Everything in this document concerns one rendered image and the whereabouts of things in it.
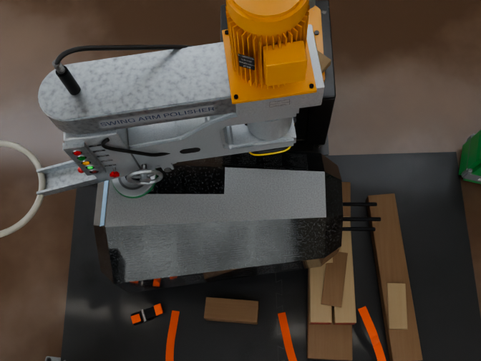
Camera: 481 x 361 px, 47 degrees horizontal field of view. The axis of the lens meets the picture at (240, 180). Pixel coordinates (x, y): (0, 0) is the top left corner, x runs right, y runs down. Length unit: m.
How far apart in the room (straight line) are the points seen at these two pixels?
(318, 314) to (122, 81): 1.74
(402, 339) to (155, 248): 1.45
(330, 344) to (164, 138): 1.60
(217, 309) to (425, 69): 2.08
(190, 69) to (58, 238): 1.98
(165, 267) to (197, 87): 1.15
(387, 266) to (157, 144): 1.68
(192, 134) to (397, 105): 1.98
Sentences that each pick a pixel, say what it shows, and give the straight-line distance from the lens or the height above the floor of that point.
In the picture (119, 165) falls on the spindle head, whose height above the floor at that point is 1.24.
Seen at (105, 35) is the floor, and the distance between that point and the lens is 4.18.
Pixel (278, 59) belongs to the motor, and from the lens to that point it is 1.62.
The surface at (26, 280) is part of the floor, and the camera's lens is 3.68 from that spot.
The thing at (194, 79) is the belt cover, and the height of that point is 1.67.
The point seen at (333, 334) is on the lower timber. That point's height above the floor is 0.13.
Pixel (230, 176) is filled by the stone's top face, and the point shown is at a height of 0.80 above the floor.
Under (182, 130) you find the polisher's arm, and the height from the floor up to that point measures 1.39.
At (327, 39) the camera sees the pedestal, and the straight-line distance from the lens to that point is 3.11.
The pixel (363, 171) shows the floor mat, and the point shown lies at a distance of 3.57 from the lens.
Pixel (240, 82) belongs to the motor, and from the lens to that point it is 1.87.
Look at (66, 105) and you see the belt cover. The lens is 1.98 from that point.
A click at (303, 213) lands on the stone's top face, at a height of 0.80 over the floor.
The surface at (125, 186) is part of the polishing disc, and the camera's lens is 2.72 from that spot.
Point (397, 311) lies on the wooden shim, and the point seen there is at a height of 0.12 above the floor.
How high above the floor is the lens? 3.32
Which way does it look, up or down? 70 degrees down
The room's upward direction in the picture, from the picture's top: 9 degrees counter-clockwise
